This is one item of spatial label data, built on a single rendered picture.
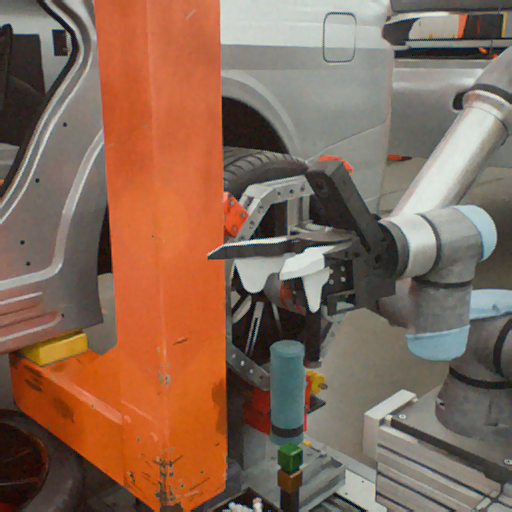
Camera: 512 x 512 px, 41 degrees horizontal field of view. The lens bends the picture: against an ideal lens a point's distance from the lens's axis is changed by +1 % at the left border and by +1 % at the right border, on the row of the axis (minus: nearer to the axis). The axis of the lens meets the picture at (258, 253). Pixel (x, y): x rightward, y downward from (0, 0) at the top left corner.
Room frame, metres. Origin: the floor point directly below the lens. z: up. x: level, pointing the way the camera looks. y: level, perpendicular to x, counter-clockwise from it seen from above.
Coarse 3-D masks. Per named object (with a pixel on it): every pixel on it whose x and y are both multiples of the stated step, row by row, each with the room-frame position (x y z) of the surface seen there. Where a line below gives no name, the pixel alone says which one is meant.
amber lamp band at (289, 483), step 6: (282, 474) 1.21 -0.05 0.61; (288, 474) 1.20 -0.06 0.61; (294, 474) 1.20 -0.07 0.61; (300, 474) 1.21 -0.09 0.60; (282, 480) 1.21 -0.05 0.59; (288, 480) 1.20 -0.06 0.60; (294, 480) 1.20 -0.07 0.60; (300, 480) 1.21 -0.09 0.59; (282, 486) 1.21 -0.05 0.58; (288, 486) 1.20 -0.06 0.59; (294, 486) 1.20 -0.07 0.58; (300, 486) 1.21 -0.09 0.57; (288, 492) 1.20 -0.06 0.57
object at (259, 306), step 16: (272, 208) 2.02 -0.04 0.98; (272, 224) 1.79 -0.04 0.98; (320, 224) 1.90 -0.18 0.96; (272, 256) 1.82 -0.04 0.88; (240, 288) 1.69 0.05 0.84; (240, 304) 1.69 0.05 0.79; (256, 304) 1.73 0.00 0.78; (272, 304) 1.77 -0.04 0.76; (240, 320) 1.96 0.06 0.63; (256, 320) 1.73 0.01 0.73; (272, 320) 1.79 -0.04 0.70; (288, 320) 1.89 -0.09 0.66; (304, 320) 1.86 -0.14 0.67; (240, 336) 1.88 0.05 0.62; (256, 336) 1.87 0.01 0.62; (272, 336) 1.85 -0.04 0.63; (288, 336) 1.83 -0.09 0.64; (256, 352) 1.77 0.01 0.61
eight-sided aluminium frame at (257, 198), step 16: (304, 176) 1.77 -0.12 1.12; (256, 192) 1.61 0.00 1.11; (272, 192) 1.62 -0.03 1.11; (288, 192) 1.66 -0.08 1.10; (304, 192) 1.70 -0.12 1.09; (256, 208) 1.58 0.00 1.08; (320, 208) 1.83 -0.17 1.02; (256, 224) 1.58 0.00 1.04; (224, 240) 1.56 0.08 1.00; (240, 240) 1.55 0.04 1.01; (352, 304) 1.86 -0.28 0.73; (240, 352) 1.54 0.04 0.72; (240, 368) 1.54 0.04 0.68; (256, 368) 1.58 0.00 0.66; (256, 384) 1.59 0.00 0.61
